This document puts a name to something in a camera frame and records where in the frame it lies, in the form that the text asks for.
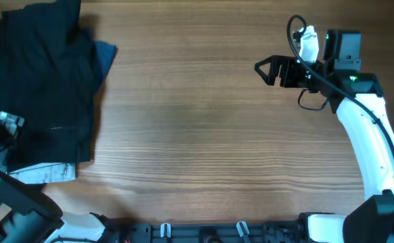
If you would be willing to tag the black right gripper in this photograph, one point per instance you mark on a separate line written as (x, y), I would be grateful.
(287, 71)

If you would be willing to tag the black shorts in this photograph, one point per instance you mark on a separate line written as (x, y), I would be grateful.
(48, 76)

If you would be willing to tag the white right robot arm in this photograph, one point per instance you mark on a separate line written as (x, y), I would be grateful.
(357, 100)

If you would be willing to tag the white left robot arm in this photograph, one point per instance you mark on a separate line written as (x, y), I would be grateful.
(28, 215)

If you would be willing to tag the light grey denim shorts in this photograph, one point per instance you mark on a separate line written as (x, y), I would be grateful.
(45, 173)

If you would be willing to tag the blue garment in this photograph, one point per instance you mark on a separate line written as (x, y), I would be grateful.
(105, 57)

